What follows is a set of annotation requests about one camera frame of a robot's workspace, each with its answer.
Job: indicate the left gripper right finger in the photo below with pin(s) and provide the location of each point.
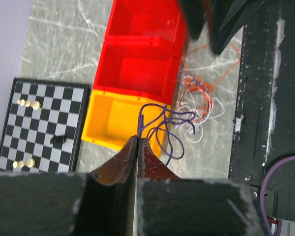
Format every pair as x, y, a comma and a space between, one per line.
150, 166

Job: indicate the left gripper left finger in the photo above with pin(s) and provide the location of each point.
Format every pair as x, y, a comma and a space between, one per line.
119, 169

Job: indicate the white chess piece right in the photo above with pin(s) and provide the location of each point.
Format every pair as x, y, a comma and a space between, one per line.
34, 104

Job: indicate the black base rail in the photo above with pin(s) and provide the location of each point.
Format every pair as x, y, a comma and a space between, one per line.
264, 131

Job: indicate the yellow plastic bin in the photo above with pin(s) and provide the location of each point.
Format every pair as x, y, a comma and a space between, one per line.
112, 118

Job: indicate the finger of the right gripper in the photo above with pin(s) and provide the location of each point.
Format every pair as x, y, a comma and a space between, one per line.
225, 18
196, 15

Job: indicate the white chess piece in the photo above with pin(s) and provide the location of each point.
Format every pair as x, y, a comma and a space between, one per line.
30, 163
34, 104

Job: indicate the black white chessboard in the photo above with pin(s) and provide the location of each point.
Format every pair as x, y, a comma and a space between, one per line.
27, 132

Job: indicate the white chess piece left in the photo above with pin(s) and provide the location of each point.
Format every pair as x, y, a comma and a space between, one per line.
30, 163

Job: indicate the black chess piece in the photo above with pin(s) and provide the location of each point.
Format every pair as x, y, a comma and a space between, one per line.
58, 139

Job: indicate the red bin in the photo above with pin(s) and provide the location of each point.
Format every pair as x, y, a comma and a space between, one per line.
138, 68
135, 19

